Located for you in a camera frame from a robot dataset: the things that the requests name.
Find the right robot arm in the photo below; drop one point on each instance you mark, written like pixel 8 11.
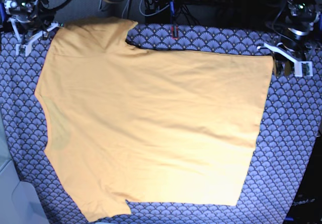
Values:
pixel 51 15

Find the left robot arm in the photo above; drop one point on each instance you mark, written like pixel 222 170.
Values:
pixel 276 25

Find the red clip marker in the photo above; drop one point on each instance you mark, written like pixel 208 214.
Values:
pixel 175 32

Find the blue fan-patterned tablecloth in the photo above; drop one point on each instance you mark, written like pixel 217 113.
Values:
pixel 288 132

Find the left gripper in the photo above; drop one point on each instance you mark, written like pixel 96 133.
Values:
pixel 289 57

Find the white plastic bin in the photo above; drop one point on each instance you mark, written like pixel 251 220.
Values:
pixel 19 200

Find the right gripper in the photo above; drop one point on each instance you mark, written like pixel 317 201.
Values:
pixel 24 18

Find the yellow T-shirt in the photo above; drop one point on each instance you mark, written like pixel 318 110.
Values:
pixel 127 124

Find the black OpenArm box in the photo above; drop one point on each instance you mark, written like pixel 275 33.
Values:
pixel 306 206

